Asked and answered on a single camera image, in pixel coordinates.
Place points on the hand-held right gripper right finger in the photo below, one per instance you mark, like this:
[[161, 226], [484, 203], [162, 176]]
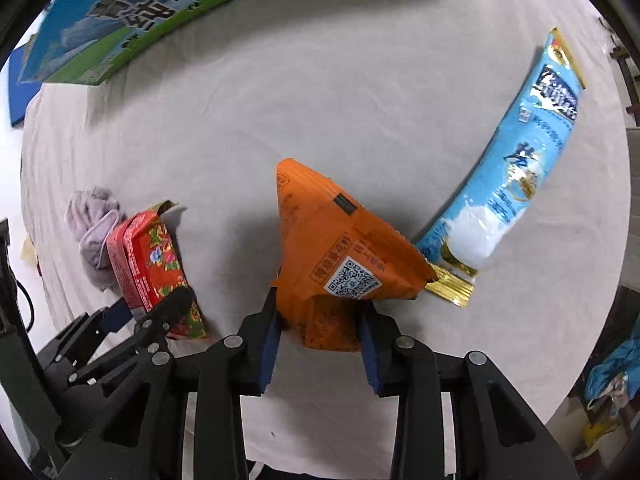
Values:
[[373, 360]]

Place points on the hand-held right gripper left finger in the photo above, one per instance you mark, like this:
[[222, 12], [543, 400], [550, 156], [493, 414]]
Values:
[[266, 357]]

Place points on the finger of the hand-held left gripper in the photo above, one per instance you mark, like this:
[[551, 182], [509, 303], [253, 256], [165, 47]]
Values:
[[172, 305], [118, 316]]

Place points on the red floral snack packet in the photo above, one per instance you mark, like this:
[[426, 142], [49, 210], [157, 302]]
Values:
[[150, 255]]

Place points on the orange snack packet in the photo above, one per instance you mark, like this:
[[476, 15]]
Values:
[[320, 240]]

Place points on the purple cloth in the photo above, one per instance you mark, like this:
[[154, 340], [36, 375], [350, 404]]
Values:
[[92, 212]]

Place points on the blue crumpled cloth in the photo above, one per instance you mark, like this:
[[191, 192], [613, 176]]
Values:
[[612, 370]]

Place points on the blue flat board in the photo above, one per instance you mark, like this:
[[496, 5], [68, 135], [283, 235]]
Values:
[[22, 95]]

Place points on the white tablecloth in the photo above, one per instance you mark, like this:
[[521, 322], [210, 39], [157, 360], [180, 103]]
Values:
[[325, 110]]

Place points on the light blue milk powder packet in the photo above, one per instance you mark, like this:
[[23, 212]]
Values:
[[520, 160]]

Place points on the green and blue carton box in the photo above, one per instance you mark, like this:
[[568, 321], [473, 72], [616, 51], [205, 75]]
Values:
[[125, 10]]

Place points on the wooden chair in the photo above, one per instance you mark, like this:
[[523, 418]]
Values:
[[622, 60]]

